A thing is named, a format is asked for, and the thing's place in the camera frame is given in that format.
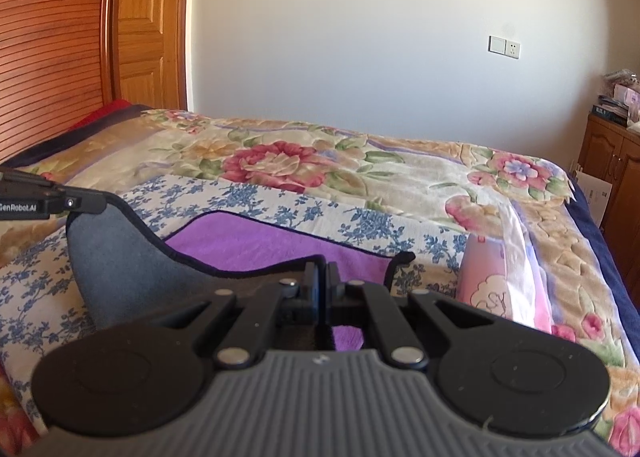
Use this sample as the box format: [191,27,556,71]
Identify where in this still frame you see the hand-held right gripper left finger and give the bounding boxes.
[149,261,326,371]

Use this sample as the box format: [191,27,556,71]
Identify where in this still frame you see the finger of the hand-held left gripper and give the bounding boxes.
[64,188,109,216]

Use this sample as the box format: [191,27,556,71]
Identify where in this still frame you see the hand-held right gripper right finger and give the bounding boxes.
[327,261,502,371]

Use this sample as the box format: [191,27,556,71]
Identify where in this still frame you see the purple and grey towel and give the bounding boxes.
[66,204,417,353]

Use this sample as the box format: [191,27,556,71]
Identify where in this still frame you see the red cloth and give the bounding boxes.
[67,99,132,132]

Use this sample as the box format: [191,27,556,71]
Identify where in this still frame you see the blue floral bed sheet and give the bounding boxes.
[0,174,469,438]

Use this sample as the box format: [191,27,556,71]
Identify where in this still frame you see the peach floral blanket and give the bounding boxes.
[0,106,640,457]

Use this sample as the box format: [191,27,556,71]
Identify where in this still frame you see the wooden slatted headboard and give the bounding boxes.
[0,0,122,164]

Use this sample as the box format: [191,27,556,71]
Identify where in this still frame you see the wooden door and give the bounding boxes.
[107,0,194,112]

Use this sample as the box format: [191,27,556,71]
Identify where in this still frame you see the dark blue bed sheet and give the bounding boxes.
[569,176,640,363]

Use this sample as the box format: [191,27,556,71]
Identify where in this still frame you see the white cardboard box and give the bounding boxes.
[570,162,614,228]

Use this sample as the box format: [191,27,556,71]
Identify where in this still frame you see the wooden cabinet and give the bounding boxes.
[577,114,640,284]

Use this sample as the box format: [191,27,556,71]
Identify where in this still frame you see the stack of books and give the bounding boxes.
[591,95,630,127]

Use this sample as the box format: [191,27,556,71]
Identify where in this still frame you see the pink box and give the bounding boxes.
[613,83,640,108]

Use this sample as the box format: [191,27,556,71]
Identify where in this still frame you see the clear plastic bag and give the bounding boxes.
[602,69,640,92]

